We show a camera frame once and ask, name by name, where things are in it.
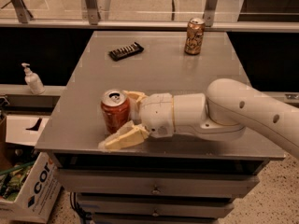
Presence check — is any black chocolate bar package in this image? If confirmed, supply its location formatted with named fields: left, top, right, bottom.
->
left=108, top=42, right=144, bottom=62

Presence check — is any black cable bundle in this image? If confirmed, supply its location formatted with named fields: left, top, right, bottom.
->
left=69, top=191, right=93, bottom=224

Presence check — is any gold soda can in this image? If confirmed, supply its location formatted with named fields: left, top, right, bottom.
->
left=184, top=18, right=206, bottom=55

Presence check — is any white cardboard box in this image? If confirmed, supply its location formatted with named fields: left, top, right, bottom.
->
left=0, top=152, right=61, bottom=223

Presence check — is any metal railing frame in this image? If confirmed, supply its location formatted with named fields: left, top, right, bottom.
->
left=0, top=0, right=299, bottom=33

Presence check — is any red coke can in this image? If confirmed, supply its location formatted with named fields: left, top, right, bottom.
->
left=101, top=89, right=130, bottom=133

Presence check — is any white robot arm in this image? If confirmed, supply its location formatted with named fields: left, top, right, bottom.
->
left=98, top=78, right=299, bottom=158

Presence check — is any white pump bottle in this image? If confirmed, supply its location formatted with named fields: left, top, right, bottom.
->
left=21, top=63, right=45, bottom=94

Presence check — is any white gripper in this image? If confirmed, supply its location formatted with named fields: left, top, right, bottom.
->
left=98, top=91, right=174, bottom=150

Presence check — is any grey drawer cabinet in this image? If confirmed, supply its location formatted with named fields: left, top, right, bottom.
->
left=36, top=32, right=284, bottom=224

